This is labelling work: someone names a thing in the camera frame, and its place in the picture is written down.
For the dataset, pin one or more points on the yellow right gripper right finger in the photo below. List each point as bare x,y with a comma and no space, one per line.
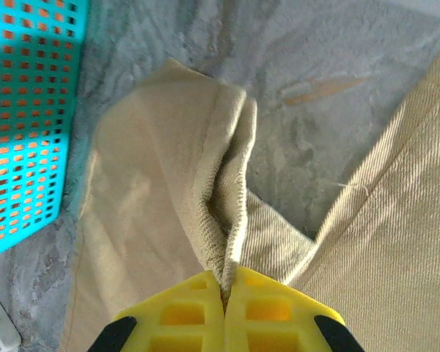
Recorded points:
304,330

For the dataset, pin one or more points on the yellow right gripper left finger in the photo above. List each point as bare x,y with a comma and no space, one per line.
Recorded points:
212,330

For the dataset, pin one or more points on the beige trousers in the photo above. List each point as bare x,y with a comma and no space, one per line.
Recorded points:
150,165

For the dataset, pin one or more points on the small white plastic device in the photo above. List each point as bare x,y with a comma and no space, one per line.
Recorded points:
0,326

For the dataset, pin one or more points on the teal plastic basket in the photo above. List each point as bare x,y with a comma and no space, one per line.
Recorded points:
70,110

